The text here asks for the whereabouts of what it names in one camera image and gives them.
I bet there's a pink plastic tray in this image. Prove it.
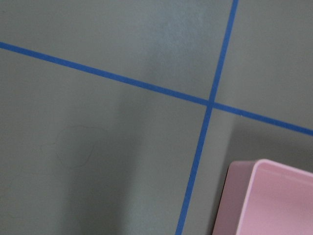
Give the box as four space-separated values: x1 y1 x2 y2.
213 159 313 235

